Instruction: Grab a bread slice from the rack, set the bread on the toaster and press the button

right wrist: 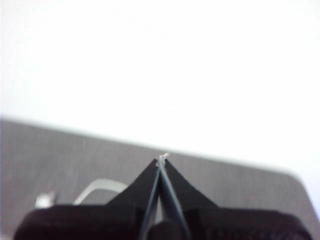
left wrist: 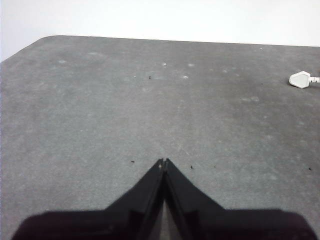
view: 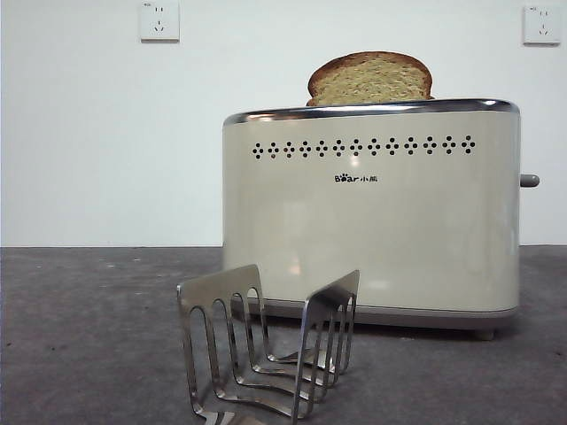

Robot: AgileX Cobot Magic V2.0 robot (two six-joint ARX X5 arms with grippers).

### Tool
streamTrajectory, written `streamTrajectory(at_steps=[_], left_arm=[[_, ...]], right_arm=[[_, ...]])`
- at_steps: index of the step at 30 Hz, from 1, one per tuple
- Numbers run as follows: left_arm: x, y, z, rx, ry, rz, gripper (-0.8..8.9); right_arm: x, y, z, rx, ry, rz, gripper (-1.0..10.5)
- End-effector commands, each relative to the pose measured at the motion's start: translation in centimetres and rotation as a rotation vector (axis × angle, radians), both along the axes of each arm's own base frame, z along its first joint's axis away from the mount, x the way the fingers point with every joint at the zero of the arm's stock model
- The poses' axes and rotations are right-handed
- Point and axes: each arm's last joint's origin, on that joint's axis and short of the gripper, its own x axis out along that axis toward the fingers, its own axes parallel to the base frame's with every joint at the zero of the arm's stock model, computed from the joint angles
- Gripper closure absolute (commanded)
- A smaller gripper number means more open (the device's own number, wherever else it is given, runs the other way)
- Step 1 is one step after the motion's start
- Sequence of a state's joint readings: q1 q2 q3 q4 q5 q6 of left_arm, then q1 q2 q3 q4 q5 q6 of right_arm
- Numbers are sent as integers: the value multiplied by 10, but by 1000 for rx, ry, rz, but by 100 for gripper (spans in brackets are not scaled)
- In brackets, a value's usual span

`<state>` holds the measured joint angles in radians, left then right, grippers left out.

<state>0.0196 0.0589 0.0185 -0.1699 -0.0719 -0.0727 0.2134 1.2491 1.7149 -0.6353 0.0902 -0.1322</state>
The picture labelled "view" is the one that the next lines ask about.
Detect brown-crusted bread slice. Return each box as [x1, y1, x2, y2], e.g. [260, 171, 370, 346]
[305, 51, 435, 107]

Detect stainless steel toast rack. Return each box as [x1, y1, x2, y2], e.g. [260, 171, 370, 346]
[175, 264, 362, 425]

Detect cream two-slot toaster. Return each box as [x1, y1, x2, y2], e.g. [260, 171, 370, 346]
[221, 97, 523, 341]

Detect white wall socket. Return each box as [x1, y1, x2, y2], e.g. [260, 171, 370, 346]
[523, 4, 561, 46]
[140, 0, 182, 43]

